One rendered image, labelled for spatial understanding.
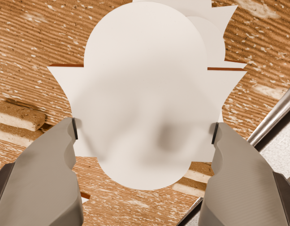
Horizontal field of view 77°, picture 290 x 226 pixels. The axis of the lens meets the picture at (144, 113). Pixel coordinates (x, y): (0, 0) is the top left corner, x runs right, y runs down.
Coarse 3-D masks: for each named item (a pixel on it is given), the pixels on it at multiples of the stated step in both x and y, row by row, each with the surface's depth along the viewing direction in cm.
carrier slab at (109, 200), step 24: (0, 144) 29; (0, 168) 32; (96, 168) 30; (96, 192) 33; (120, 192) 33; (144, 192) 33; (168, 192) 32; (96, 216) 37; (120, 216) 37; (144, 216) 36; (168, 216) 36
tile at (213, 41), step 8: (192, 16) 16; (200, 24) 16; (208, 24) 16; (200, 32) 17; (208, 32) 17; (216, 32) 17; (208, 40) 17; (216, 40) 17; (208, 48) 17; (216, 48) 17; (224, 48) 17; (208, 56) 18; (216, 56) 18; (224, 56) 18; (208, 64) 18; (216, 64) 18; (224, 64) 18; (232, 64) 18; (240, 64) 18
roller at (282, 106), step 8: (288, 96) 24; (280, 104) 25; (288, 104) 24; (272, 112) 25; (280, 112) 25; (264, 120) 26; (272, 120) 26; (280, 120) 26; (256, 128) 27; (264, 128) 26; (272, 128) 27; (256, 136) 27; (264, 136) 28; (256, 144) 29; (200, 200) 36; (192, 208) 37; (184, 216) 38
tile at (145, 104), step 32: (96, 32) 10; (128, 32) 10; (160, 32) 10; (192, 32) 10; (64, 64) 12; (96, 64) 11; (128, 64) 11; (160, 64) 11; (192, 64) 11; (96, 96) 12; (128, 96) 12; (160, 96) 12; (192, 96) 11; (224, 96) 11; (96, 128) 13; (128, 128) 13; (160, 128) 13; (192, 128) 13; (128, 160) 14; (160, 160) 14; (192, 160) 14
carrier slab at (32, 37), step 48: (0, 0) 19; (48, 0) 19; (96, 0) 18; (240, 0) 18; (288, 0) 17; (0, 48) 21; (48, 48) 21; (240, 48) 20; (288, 48) 19; (0, 96) 24; (48, 96) 24; (240, 96) 22
